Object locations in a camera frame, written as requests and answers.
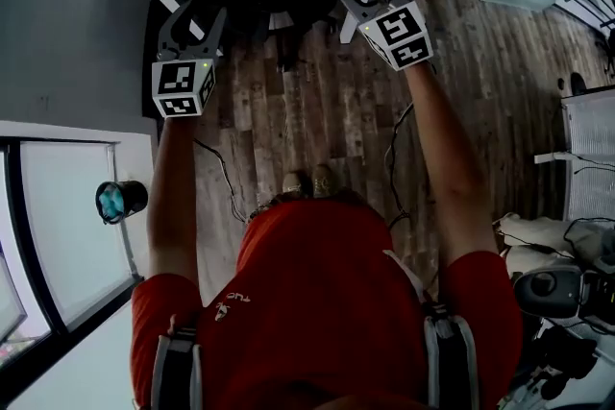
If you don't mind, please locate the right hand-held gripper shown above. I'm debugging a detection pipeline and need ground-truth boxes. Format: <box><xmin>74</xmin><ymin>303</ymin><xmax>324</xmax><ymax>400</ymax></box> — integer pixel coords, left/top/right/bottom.
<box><xmin>331</xmin><ymin>0</ymin><xmax>435</xmax><ymax>72</ymax></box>

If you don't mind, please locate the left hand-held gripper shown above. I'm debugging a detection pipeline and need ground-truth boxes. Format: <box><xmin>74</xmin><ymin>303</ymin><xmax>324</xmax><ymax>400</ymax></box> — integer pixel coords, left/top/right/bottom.
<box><xmin>151</xmin><ymin>0</ymin><xmax>229</xmax><ymax>120</ymax></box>

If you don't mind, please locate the person's right forearm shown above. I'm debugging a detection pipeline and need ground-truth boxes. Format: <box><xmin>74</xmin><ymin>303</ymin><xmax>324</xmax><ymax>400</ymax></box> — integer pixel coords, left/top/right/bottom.
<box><xmin>405</xmin><ymin>60</ymin><xmax>505</xmax><ymax>271</ymax></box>

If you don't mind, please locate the person's left forearm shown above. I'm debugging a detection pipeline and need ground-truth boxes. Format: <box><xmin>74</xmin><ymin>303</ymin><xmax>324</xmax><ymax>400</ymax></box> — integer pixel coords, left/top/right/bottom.
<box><xmin>146</xmin><ymin>114</ymin><xmax>203</xmax><ymax>285</ymax></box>

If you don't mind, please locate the person's left shoe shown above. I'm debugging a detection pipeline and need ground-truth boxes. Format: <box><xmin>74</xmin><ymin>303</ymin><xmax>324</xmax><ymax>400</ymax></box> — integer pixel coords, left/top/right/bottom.
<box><xmin>282</xmin><ymin>170</ymin><xmax>307</xmax><ymax>196</ymax></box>

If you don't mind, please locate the person's shoe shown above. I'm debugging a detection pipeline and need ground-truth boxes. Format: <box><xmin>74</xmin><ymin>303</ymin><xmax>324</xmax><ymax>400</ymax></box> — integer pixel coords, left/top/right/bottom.
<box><xmin>282</xmin><ymin>170</ymin><xmax>307</xmax><ymax>196</ymax></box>
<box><xmin>311</xmin><ymin>163</ymin><xmax>334</xmax><ymax>199</ymax></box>

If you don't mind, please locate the black bin with blue bag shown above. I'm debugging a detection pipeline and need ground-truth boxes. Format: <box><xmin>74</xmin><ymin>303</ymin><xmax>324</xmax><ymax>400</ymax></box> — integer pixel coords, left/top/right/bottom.
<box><xmin>94</xmin><ymin>180</ymin><xmax>149</xmax><ymax>226</ymax></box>

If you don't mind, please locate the person's right shoe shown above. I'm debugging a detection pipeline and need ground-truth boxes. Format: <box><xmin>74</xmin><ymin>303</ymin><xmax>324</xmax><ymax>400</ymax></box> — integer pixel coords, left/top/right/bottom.
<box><xmin>311</xmin><ymin>163</ymin><xmax>334</xmax><ymax>199</ymax></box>

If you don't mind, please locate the black framed window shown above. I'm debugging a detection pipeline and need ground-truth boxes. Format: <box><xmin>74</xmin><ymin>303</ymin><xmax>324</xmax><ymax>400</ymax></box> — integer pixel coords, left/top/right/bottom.
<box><xmin>0</xmin><ymin>136</ymin><xmax>145</xmax><ymax>371</ymax></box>

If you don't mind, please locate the person's red shirt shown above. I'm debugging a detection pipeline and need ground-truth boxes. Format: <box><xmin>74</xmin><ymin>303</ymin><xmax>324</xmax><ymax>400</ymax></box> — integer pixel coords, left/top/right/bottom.
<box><xmin>130</xmin><ymin>199</ymin><xmax>524</xmax><ymax>410</ymax></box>

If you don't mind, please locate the black round device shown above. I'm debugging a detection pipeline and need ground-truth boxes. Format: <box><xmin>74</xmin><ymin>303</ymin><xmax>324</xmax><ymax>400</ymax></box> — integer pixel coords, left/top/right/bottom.
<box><xmin>512</xmin><ymin>266</ymin><xmax>585</xmax><ymax>319</ymax></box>

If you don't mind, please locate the black equipment stand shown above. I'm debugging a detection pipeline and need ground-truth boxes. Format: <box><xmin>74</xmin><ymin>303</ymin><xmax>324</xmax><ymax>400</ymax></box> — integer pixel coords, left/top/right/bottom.
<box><xmin>499</xmin><ymin>334</ymin><xmax>603</xmax><ymax>410</ymax></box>

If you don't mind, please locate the thin black cable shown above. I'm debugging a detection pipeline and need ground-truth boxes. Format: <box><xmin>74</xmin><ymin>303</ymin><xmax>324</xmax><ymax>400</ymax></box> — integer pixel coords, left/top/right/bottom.
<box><xmin>383</xmin><ymin>100</ymin><xmax>417</xmax><ymax>232</ymax></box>
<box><xmin>191</xmin><ymin>137</ymin><xmax>252</xmax><ymax>225</ymax></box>

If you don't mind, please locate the white desk with cables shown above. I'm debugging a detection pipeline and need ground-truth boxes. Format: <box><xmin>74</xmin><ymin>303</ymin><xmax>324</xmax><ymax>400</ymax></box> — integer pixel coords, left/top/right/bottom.
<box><xmin>532</xmin><ymin>88</ymin><xmax>615</xmax><ymax>223</ymax></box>

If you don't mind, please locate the beige shoulder strap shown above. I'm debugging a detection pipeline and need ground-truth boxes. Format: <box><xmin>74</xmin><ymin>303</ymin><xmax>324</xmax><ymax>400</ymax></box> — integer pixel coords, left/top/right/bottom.
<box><xmin>382</xmin><ymin>248</ymin><xmax>427</xmax><ymax>304</ymax></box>

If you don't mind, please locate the grey black backpack strap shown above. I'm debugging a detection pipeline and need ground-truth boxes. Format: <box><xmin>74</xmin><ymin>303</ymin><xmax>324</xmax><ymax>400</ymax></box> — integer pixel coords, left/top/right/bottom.
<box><xmin>422</xmin><ymin>301</ymin><xmax>480</xmax><ymax>410</ymax></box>
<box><xmin>151</xmin><ymin>314</ymin><xmax>204</xmax><ymax>410</ymax></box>

